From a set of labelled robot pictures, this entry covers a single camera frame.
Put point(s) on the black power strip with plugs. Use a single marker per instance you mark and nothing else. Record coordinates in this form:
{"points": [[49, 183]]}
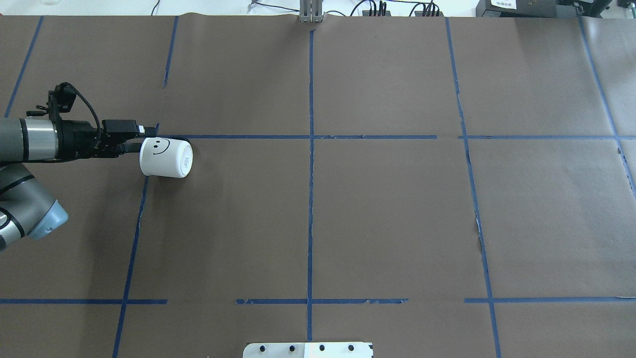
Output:
{"points": [[403, 8]]}

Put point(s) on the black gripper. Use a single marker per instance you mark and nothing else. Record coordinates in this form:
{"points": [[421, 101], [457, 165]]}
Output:
{"points": [[78, 139]]}

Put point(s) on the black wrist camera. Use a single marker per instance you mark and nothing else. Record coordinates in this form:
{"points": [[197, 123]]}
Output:
{"points": [[61, 99]]}

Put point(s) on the white smiley mug black handle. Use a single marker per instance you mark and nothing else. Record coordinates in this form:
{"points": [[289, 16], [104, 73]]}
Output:
{"points": [[165, 157]]}

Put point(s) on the black equipment box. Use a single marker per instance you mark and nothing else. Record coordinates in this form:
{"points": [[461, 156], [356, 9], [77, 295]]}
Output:
{"points": [[541, 8]]}

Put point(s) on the aluminium frame post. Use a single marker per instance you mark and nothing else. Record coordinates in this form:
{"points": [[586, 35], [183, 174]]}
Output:
{"points": [[311, 11]]}

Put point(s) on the white camera stand pedestal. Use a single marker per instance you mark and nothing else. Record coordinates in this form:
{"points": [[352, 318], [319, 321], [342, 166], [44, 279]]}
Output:
{"points": [[309, 350]]}

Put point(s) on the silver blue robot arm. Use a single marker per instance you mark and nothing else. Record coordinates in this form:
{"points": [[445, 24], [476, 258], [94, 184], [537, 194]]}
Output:
{"points": [[28, 209]]}

